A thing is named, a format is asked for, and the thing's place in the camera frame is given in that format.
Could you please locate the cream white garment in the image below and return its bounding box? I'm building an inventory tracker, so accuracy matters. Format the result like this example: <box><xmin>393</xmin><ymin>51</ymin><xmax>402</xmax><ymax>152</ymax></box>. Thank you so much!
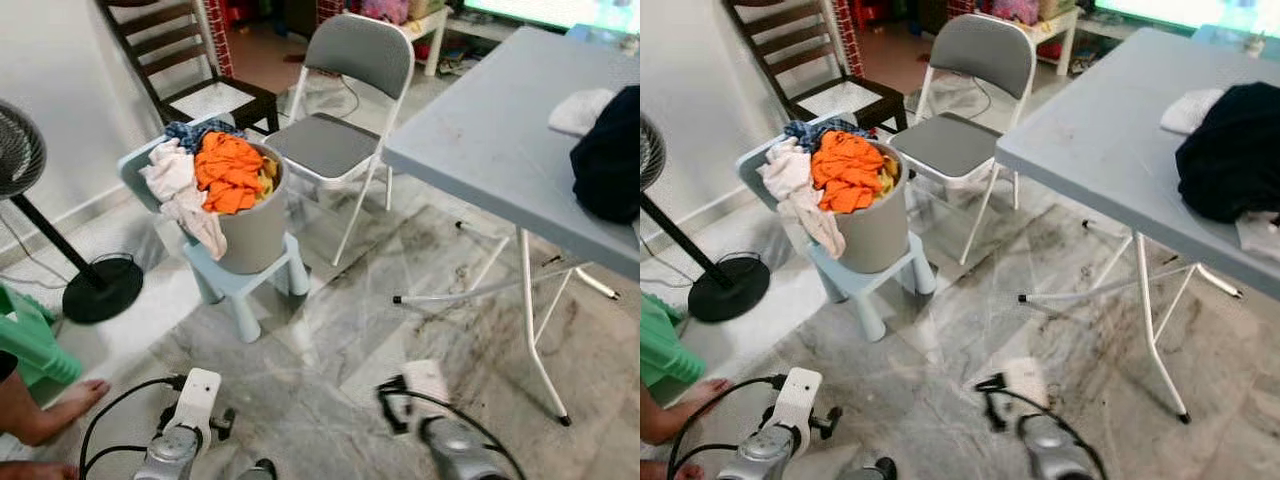
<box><xmin>140</xmin><ymin>138</ymin><xmax>229</xmax><ymax>263</ymax></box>
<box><xmin>757</xmin><ymin>137</ymin><xmax>849</xmax><ymax>261</ymax></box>

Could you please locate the black shirt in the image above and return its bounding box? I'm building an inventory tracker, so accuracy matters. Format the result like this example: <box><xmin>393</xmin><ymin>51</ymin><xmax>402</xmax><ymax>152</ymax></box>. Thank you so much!
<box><xmin>1175</xmin><ymin>82</ymin><xmax>1280</xmax><ymax>226</ymax></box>
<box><xmin>570</xmin><ymin>85</ymin><xmax>641</xmax><ymax>226</ymax></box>

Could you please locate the light blue child chair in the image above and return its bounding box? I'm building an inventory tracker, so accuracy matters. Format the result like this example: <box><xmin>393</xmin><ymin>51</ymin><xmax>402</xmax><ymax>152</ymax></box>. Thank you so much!
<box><xmin>118</xmin><ymin>112</ymin><xmax>313</xmax><ymax>344</ymax></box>
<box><xmin>738</xmin><ymin>112</ymin><xmax>938</xmax><ymax>343</ymax></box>

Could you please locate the black standing fan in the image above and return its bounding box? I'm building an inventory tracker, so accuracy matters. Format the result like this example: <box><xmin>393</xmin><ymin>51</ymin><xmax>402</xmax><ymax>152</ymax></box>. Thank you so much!
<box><xmin>640</xmin><ymin>112</ymin><xmax>771</xmax><ymax>323</ymax></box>
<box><xmin>0</xmin><ymin>98</ymin><xmax>146</xmax><ymax>324</ymax></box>

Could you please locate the green plastic stool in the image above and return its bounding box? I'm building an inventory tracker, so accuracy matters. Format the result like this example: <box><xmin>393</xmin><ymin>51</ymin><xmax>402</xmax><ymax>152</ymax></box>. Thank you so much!
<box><xmin>0</xmin><ymin>283</ymin><xmax>84</xmax><ymax>389</ymax></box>
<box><xmin>640</xmin><ymin>293</ymin><xmax>706</xmax><ymax>391</ymax></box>

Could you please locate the orange garment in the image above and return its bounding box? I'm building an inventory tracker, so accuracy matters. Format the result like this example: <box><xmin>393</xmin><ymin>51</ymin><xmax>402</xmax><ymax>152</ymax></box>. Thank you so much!
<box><xmin>193</xmin><ymin>130</ymin><xmax>269</xmax><ymax>216</ymax></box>
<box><xmin>810</xmin><ymin>130</ymin><xmax>889</xmax><ymax>214</ymax></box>

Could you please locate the grey white folding chair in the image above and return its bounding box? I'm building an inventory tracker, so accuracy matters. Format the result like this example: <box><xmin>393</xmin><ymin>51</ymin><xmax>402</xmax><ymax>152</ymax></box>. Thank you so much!
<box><xmin>888</xmin><ymin>12</ymin><xmax>1038</xmax><ymax>266</ymax></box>
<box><xmin>265</xmin><ymin>12</ymin><xmax>416</xmax><ymax>266</ymax></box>

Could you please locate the grey folding table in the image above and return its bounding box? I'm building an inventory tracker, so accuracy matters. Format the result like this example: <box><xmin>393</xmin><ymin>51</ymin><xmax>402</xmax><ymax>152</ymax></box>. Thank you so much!
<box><xmin>995</xmin><ymin>27</ymin><xmax>1280</xmax><ymax>424</ymax></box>
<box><xmin>382</xmin><ymin>25</ymin><xmax>641</xmax><ymax>426</ymax></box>

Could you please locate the blue plaid garment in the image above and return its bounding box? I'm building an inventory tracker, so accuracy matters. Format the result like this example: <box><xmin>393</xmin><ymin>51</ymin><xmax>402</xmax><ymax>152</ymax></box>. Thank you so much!
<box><xmin>163</xmin><ymin>118</ymin><xmax>246</xmax><ymax>156</ymax></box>
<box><xmin>783</xmin><ymin>117</ymin><xmax>866</xmax><ymax>154</ymax></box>

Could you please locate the dark wooden chair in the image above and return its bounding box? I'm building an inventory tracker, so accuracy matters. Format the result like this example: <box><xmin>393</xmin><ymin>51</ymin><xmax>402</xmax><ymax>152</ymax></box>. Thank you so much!
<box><xmin>97</xmin><ymin>0</ymin><xmax>281</xmax><ymax>136</ymax></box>
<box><xmin>722</xmin><ymin>0</ymin><xmax>909</xmax><ymax>133</ymax></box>

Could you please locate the white cloth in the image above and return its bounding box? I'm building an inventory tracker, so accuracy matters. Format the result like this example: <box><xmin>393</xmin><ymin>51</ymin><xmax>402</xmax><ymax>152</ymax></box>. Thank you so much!
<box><xmin>1160</xmin><ymin>88</ymin><xmax>1280</xmax><ymax>263</ymax></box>
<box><xmin>548</xmin><ymin>88</ymin><xmax>616</xmax><ymax>138</ymax></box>

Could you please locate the white low shelf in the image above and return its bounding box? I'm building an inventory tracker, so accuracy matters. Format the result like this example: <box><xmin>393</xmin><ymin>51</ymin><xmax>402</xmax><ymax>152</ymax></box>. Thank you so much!
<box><xmin>395</xmin><ymin>5</ymin><xmax>453</xmax><ymax>79</ymax></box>
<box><xmin>1028</xmin><ymin>5</ymin><xmax>1081</xmax><ymax>76</ymax></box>

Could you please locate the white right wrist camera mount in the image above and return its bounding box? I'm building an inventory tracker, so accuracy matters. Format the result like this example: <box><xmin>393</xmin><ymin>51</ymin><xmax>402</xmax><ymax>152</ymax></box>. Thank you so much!
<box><xmin>998</xmin><ymin>358</ymin><xmax>1051</xmax><ymax>413</ymax></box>
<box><xmin>398</xmin><ymin>360</ymin><xmax>453</xmax><ymax>416</ymax></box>

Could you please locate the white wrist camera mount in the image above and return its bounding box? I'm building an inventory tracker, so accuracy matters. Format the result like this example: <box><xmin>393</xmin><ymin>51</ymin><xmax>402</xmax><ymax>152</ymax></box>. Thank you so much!
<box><xmin>398</xmin><ymin>360</ymin><xmax>453</xmax><ymax>416</ymax></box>
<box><xmin>770</xmin><ymin>367</ymin><xmax>823</xmax><ymax>431</ymax></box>
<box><xmin>172</xmin><ymin>367</ymin><xmax>223</xmax><ymax>433</ymax></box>
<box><xmin>998</xmin><ymin>358</ymin><xmax>1051</xmax><ymax>413</ymax></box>

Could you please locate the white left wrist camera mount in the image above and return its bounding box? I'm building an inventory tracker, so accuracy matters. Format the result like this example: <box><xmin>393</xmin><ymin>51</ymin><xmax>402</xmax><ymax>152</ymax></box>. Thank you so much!
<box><xmin>172</xmin><ymin>367</ymin><xmax>223</xmax><ymax>433</ymax></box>
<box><xmin>770</xmin><ymin>367</ymin><xmax>823</xmax><ymax>431</ymax></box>

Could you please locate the black fan cable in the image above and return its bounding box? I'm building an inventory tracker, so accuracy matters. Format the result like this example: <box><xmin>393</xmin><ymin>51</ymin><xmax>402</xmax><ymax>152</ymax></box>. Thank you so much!
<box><xmin>0</xmin><ymin>215</ymin><xmax>136</xmax><ymax>291</ymax></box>

